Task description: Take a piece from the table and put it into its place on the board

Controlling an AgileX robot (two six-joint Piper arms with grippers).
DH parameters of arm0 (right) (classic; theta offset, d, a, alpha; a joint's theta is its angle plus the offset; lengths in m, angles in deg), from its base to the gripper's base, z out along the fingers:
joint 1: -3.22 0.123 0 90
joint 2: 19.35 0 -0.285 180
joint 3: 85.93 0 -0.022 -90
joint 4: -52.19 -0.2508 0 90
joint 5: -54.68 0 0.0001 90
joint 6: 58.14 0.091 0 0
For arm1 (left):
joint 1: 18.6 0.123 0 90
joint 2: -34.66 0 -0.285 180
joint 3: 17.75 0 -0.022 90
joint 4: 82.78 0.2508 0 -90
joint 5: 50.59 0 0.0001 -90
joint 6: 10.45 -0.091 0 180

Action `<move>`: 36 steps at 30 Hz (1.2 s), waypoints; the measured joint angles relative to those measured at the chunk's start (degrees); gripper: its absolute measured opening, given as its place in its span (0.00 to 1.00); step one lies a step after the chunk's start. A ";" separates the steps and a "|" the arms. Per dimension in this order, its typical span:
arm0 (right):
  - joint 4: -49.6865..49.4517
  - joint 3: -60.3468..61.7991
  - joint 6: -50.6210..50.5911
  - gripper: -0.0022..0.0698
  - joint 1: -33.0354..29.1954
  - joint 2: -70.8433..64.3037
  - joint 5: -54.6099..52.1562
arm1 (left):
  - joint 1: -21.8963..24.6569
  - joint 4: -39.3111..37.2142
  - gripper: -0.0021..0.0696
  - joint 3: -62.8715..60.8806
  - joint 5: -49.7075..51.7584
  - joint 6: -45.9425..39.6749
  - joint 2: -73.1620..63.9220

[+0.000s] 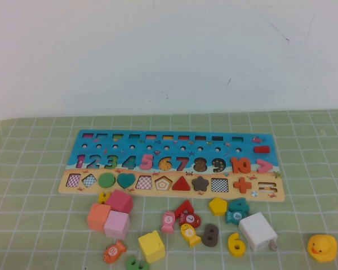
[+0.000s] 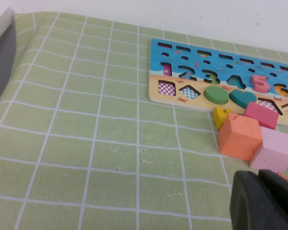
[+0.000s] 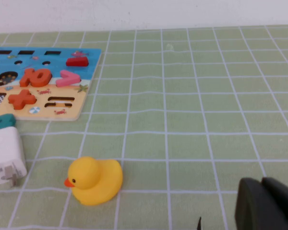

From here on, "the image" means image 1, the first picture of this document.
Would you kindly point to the orange fish numbered ten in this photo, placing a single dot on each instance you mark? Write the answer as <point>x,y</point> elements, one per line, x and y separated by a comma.
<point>114,251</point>

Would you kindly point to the pink greater-than sign piece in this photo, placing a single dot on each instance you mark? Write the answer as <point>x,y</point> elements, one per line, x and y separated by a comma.
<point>263,166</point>

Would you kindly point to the red fish numbered seven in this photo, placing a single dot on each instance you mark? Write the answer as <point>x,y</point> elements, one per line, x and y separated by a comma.
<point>190,219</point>

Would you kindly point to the red number seven piece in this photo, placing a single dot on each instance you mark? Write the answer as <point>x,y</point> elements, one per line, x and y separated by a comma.
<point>186,206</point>

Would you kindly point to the yellow number six piece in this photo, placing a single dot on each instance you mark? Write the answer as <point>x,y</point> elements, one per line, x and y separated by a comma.
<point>233,247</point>

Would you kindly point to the light pink wooden cube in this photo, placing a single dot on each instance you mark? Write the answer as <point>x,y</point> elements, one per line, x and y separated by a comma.
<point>117,226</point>

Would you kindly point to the pink fish numbered five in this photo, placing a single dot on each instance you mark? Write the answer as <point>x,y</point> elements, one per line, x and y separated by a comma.
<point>168,222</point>

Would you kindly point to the orange wooden cube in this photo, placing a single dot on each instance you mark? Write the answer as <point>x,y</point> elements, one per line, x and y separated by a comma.
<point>97,218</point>

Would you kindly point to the yellow fish numbered six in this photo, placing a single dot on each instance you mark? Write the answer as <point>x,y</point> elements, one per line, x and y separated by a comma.
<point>189,234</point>

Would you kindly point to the teal fish numbered four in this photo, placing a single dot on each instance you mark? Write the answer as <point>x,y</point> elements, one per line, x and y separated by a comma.
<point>236,217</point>

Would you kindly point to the pink number five piece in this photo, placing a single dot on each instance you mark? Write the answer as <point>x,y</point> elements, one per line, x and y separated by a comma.
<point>147,162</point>

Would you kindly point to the green checked tablecloth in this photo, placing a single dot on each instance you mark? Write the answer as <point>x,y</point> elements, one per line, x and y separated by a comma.
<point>31,168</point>

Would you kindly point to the white charger plug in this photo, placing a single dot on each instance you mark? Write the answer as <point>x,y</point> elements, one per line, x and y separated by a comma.
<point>257,232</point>

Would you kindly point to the orange plus sign piece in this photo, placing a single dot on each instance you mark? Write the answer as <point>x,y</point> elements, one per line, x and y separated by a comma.
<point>242,185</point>

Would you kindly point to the red triangle piece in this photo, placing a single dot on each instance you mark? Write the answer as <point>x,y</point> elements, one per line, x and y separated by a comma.
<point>182,184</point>

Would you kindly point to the yellow rubber duck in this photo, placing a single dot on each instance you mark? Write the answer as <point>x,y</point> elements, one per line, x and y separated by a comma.
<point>322,247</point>

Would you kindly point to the brown number eight piece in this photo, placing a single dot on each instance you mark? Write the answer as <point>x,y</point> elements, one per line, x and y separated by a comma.
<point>206,237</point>

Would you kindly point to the green circle piece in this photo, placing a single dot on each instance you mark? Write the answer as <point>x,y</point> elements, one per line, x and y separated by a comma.
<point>106,180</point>

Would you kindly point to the orange number ten piece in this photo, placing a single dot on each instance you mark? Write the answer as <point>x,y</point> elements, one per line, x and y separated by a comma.
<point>242,165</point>

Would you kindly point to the red minus sign piece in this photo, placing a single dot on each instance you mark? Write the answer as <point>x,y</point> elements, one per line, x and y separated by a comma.
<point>262,149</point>

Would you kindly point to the teal number four piece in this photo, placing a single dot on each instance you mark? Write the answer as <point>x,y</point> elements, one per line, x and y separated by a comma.
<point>240,204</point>

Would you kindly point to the yellow pentagon piece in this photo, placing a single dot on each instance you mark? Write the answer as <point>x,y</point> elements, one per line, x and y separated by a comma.
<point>218,206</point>

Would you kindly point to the magenta wooden cube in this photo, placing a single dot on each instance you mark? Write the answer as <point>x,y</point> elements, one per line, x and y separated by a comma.
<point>119,200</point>

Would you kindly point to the green number three piece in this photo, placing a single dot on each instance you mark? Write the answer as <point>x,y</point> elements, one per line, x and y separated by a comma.
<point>111,162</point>

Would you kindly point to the blue and tan puzzle board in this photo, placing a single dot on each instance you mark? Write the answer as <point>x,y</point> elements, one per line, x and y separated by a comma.
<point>186,146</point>

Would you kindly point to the yellow wooden cube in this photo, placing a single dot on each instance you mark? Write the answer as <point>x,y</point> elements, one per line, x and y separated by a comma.
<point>151,247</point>

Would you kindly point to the teal heart piece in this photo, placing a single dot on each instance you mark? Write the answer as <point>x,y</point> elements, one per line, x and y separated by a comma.
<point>126,180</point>

